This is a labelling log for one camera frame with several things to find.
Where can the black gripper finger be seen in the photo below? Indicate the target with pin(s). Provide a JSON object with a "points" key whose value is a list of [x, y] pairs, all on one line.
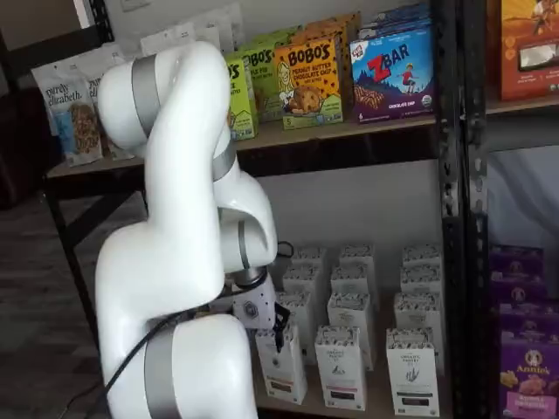
{"points": [[279, 327]]}

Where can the white dotted gripper body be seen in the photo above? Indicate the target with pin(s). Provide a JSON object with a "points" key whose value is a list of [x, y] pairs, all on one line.
{"points": [[253, 305]]}

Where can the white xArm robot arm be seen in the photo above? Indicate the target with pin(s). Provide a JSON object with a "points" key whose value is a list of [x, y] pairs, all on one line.
{"points": [[174, 218]]}

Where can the white box pink strip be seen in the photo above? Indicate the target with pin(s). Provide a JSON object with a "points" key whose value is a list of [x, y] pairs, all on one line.
{"points": [[349, 312], [340, 371], [349, 277], [356, 253]]}

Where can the white box black strip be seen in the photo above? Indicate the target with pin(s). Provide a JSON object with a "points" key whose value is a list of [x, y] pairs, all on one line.
{"points": [[417, 310], [421, 277], [412, 375], [421, 255]]}

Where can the green Bobo's apple pie box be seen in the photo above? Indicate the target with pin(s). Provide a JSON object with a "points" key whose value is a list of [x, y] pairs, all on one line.
{"points": [[264, 83], [240, 100], [279, 35]]}

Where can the yellow Bobo's peanut butter box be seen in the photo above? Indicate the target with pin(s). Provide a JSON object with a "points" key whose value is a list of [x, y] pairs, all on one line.
{"points": [[310, 83], [332, 28]]}

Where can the purple snack box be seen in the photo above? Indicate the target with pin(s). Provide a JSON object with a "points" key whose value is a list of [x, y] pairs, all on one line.
{"points": [[530, 379], [515, 262], [528, 325], [517, 290]]}

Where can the blue Zbar box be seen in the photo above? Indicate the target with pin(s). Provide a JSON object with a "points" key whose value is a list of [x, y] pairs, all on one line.
{"points": [[395, 19], [391, 80]]}

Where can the orange snack box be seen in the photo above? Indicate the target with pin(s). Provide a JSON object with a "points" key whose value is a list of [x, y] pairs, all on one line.
{"points": [[530, 48]]}

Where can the blue label granola bag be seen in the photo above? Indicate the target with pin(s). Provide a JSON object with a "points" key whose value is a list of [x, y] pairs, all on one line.
{"points": [[65, 118]]}

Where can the dark brown furniture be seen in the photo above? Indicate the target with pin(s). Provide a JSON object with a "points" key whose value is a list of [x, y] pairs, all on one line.
{"points": [[26, 148]]}

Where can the white granola bag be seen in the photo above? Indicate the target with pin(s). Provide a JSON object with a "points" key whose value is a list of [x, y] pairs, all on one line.
{"points": [[168, 41], [218, 24]]}

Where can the black metal shelving frame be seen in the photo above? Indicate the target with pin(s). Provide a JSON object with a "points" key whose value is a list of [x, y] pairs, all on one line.
{"points": [[340, 153], [471, 305]]}

